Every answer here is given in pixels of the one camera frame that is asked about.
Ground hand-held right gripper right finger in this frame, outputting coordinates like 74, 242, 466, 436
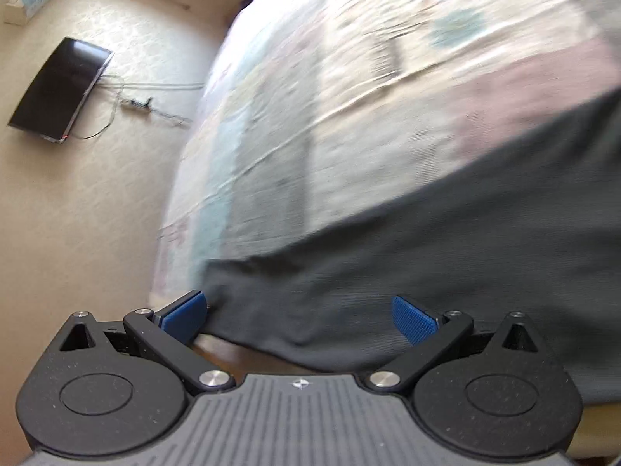
365, 294, 564, 394

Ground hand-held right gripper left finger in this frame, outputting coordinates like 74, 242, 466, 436
49, 290, 238, 394

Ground dark grey pants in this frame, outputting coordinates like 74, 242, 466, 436
201, 90, 621, 406

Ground patchwork bed sheet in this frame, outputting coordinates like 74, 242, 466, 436
148, 0, 621, 302

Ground wooden bed frame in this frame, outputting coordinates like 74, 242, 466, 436
191, 335, 311, 379

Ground black wall television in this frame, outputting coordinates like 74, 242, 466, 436
7, 36, 116, 145

